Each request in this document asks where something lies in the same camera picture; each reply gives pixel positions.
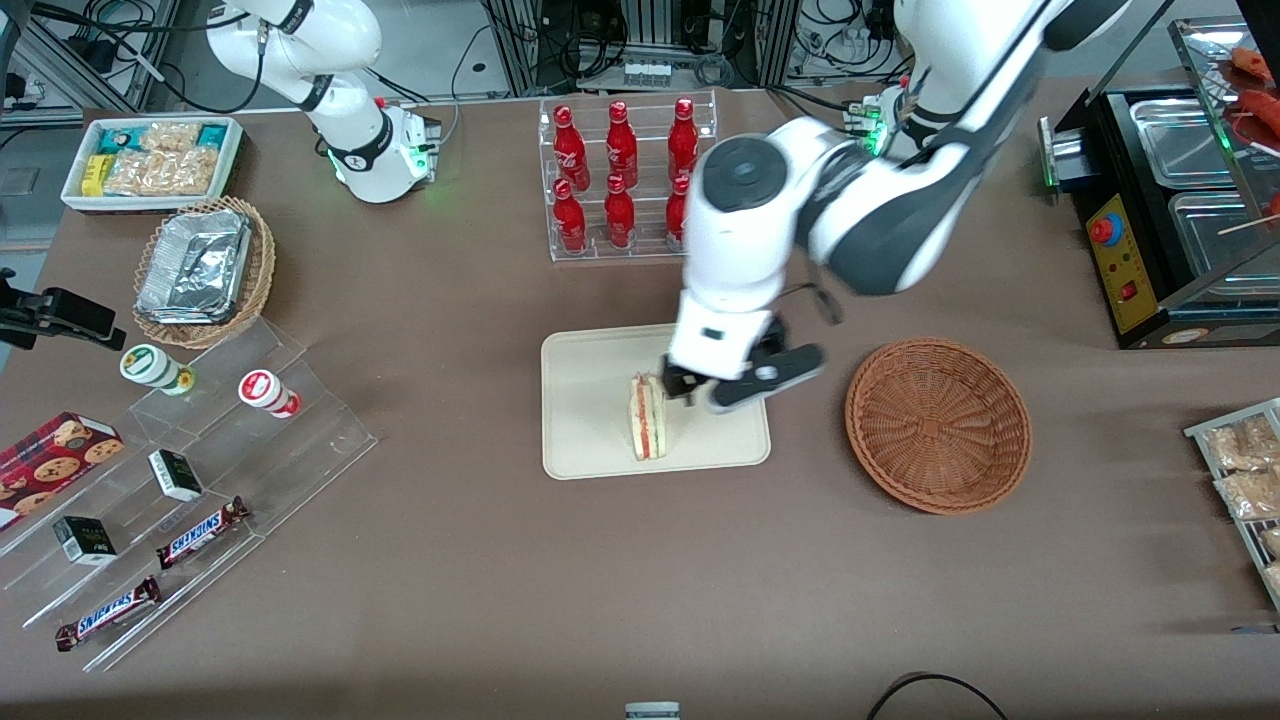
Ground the steel warmer pan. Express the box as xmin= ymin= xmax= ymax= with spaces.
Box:
xmin=1128 ymin=96 xmax=1243 ymax=189
xmin=1167 ymin=189 xmax=1280 ymax=283

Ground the white snack bin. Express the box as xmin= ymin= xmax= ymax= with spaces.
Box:
xmin=60 ymin=115 xmax=245 ymax=215

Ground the black hot food warmer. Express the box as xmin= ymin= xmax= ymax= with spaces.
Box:
xmin=1038 ymin=15 xmax=1280 ymax=351

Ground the tray of wrapped pastries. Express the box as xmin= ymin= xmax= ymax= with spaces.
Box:
xmin=1184 ymin=397 xmax=1280 ymax=613

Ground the snickers bar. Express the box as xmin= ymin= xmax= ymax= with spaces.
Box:
xmin=54 ymin=575 xmax=162 ymax=653
xmin=156 ymin=496 xmax=252 ymax=571

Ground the triangular sandwich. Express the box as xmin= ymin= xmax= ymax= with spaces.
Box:
xmin=627 ymin=371 xmax=670 ymax=462

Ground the small black box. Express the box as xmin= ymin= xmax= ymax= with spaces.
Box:
xmin=147 ymin=448 xmax=205 ymax=503
xmin=52 ymin=515 xmax=119 ymax=567

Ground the light wicker basket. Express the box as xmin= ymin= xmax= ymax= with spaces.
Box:
xmin=132 ymin=195 xmax=277 ymax=350

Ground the red cola bottle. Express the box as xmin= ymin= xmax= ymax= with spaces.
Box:
xmin=665 ymin=175 xmax=693 ymax=252
xmin=604 ymin=173 xmax=637 ymax=250
xmin=605 ymin=100 xmax=640 ymax=189
xmin=668 ymin=97 xmax=700 ymax=181
xmin=553 ymin=178 xmax=589 ymax=255
xmin=553 ymin=105 xmax=592 ymax=193

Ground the red cookie box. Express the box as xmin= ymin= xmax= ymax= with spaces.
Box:
xmin=0 ymin=411 xmax=125 ymax=532

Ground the aluminium foil container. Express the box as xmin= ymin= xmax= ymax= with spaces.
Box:
xmin=136 ymin=209 xmax=252 ymax=325

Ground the aluminium frame rack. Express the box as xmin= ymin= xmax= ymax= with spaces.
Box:
xmin=484 ymin=0 xmax=801 ymax=97

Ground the clear acrylic stepped stand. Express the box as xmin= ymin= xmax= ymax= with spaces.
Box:
xmin=0 ymin=314 xmax=380 ymax=674

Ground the black cable loop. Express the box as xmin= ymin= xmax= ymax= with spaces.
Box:
xmin=865 ymin=672 xmax=1011 ymax=720

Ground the green lid yoghurt cup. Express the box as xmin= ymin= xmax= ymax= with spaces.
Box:
xmin=119 ymin=343 xmax=197 ymax=397

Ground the clear cracker bag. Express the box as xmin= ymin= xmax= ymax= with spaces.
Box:
xmin=1214 ymin=468 xmax=1280 ymax=522
xmin=1203 ymin=414 xmax=1280 ymax=473

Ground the brown wicker basket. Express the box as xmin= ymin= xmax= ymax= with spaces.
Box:
xmin=845 ymin=338 xmax=1033 ymax=516

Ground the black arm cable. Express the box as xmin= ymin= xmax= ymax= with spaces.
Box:
xmin=780 ymin=282 xmax=844 ymax=327

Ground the red lid yoghurt cup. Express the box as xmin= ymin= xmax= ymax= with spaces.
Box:
xmin=237 ymin=369 xmax=302 ymax=419

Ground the beige plastic tray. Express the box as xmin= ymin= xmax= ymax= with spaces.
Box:
xmin=541 ymin=318 xmax=772 ymax=481

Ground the black camera clamp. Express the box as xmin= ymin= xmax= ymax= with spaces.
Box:
xmin=0 ymin=267 xmax=127 ymax=352

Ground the clear acrylic bottle rack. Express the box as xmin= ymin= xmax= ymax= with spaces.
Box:
xmin=538 ymin=89 xmax=719 ymax=263

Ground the clear peanut snack bag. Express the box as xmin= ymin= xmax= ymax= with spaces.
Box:
xmin=140 ymin=121 xmax=203 ymax=153
xmin=104 ymin=148 xmax=219 ymax=198

